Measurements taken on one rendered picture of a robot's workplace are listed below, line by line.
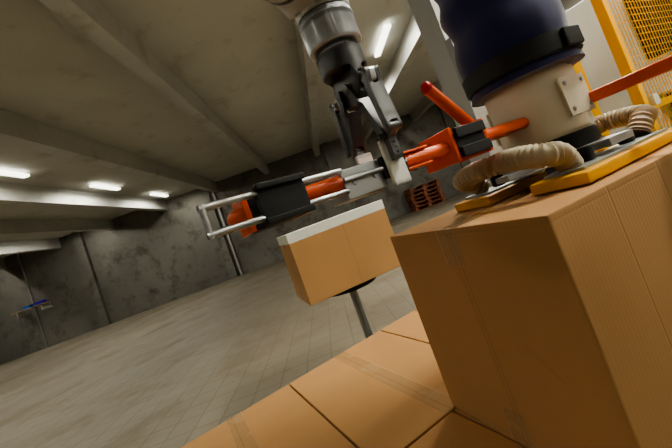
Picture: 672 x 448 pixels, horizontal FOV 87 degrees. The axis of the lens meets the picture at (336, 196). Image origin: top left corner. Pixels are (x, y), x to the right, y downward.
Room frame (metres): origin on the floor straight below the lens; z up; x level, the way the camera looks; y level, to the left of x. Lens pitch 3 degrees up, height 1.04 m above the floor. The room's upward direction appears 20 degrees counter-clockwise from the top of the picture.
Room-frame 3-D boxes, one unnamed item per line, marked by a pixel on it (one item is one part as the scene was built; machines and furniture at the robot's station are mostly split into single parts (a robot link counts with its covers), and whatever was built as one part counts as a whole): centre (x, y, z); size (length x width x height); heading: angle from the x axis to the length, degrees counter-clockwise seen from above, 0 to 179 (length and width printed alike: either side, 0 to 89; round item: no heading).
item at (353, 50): (0.55, -0.08, 1.23); 0.08 x 0.07 x 0.09; 25
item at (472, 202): (0.82, -0.41, 0.97); 0.34 x 0.10 x 0.05; 116
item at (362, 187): (0.54, -0.03, 1.07); 0.07 x 0.07 x 0.04; 26
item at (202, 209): (0.45, 0.01, 1.07); 0.31 x 0.03 x 0.05; 128
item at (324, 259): (2.18, 0.10, 0.82); 0.60 x 0.40 x 0.40; 108
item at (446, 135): (0.63, -0.23, 1.07); 0.10 x 0.08 x 0.06; 26
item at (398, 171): (0.52, -0.10, 1.08); 0.03 x 0.01 x 0.07; 115
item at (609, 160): (0.65, -0.50, 0.97); 0.34 x 0.10 x 0.05; 116
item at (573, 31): (0.74, -0.45, 1.19); 0.23 x 0.23 x 0.04
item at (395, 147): (0.50, -0.11, 1.11); 0.03 x 0.01 x 0.05; 25
